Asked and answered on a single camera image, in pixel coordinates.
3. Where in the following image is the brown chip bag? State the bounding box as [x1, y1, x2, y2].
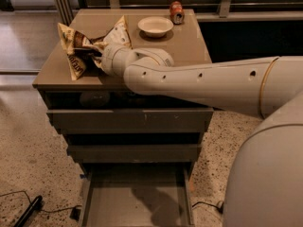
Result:
[58, 16, 132, 80]

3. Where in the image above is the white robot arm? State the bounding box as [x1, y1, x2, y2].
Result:
[100, 44, 303, 227]

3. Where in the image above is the grey bowl in drawer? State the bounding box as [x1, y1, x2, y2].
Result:
[80, 91, 110, 108]

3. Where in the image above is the grey drawer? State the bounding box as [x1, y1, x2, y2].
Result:
[67, 144, 202, 163]
[80, 167, 195, 227]
[46, 108, 213, 134]

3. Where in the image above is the white bowl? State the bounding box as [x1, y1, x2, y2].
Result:
[137, 16, 173, 38]

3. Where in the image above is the middle grey drawer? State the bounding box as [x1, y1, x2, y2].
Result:
[67, 144, 202, 163]

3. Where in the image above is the tan drawer cabinet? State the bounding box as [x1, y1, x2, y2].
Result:
[32, 9, 221, 227]

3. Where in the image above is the orange soda can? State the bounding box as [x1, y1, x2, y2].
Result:
[169, 1, 185, 25]

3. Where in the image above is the bottom grey drawer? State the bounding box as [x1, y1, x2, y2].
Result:
[80, 167, 195, 227]

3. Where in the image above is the black bar on floor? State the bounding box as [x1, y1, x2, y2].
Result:
[13, 195, 43, 227]

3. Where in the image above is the top grey drawer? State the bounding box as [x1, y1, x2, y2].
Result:
[46, 108, 213, 134]

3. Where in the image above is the black power adapter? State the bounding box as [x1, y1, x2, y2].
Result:
[70, 206, 81, 221]

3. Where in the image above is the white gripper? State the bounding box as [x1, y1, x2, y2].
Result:
[93, 44, 132, 77]

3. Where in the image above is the black power strip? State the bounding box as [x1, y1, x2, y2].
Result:
[217, 201, 224, 214]

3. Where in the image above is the black floor cable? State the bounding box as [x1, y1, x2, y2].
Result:
[0, 190, 77, 214]

